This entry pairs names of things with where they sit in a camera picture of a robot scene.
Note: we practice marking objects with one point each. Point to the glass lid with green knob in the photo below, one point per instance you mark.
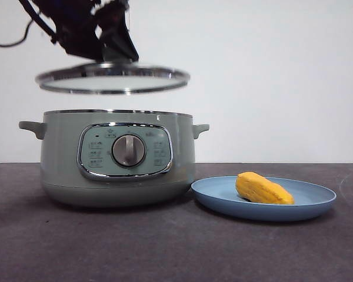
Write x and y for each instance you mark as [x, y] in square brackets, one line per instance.
[111, 83]

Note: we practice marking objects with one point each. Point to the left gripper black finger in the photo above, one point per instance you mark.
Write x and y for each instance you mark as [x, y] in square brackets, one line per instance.
[120, 38]
[82, 44]

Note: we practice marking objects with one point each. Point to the blue round plate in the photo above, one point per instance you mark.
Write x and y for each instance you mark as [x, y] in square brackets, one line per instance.
[217, 202]

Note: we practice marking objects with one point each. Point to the pale green electric steamer pot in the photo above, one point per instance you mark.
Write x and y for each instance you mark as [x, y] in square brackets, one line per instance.
[61, 152]

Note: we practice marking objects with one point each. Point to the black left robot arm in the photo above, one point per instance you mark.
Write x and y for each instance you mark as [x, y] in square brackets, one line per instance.
[70, 11]

